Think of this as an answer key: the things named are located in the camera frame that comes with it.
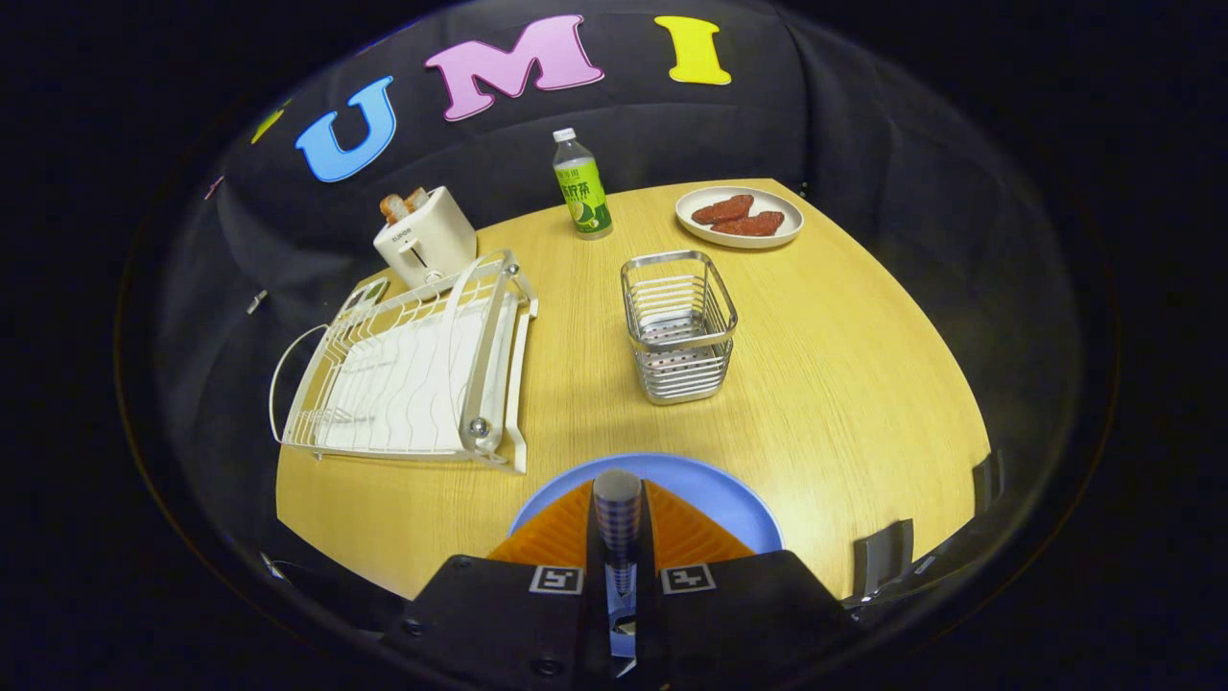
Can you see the cream round dish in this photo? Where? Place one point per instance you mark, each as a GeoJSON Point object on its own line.
{"type": "Point", "coordinates": [779, 200]}

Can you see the white toaster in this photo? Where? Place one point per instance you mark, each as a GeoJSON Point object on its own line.
{"type": "Point", "coordinates": [432, 240]}

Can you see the pink cloth clip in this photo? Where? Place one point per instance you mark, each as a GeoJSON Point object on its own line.
{"type": "Point", "coordinates": [214, 188]}

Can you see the green label drink bottle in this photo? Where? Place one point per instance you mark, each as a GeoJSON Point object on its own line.
{"type": "Point", "coordinates": [582, 197]}

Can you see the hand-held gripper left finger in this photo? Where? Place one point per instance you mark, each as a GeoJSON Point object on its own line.
{"type": "Point", "coordinates": [595, 595]}

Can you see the blue plate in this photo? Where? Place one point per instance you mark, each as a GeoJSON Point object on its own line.
{"type": "Point", "coordinates": [710, 499]}

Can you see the toasted bread slice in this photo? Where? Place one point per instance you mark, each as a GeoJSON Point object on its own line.
{"type": "Point", "coordinates": [417, 199]}
{"type": "Point", "coordinates": [393, 208]}

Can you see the silver cloth clip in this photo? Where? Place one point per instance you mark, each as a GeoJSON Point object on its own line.
{"type": "Point", "coordinates": [256, 302]}

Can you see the red meat slice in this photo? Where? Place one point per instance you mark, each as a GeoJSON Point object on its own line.
{"type": "Point", "coordinates": [724, 208]}
{"type": "Point", "coordinates": [753, 226]}

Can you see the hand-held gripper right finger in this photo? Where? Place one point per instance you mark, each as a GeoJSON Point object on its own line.
{"type": "Point", "coordinates": [648, 595]}

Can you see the black backdrop cloth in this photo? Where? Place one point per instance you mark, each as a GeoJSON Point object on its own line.
{"type": "Point", "coordinates": [863, 125]}

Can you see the black table clamp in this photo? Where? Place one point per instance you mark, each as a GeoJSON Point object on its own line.
{"type": "Point", "coordinates": [883, 557]}
{"type": "Point", "coordinates": [986, 480]}

